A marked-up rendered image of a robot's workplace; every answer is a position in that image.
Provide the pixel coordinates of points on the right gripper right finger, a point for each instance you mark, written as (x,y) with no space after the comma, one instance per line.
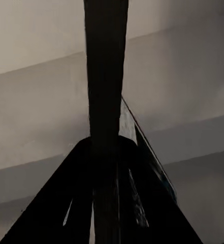
(167,224)

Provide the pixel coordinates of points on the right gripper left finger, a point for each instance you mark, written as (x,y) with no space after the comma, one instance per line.
(70,188)

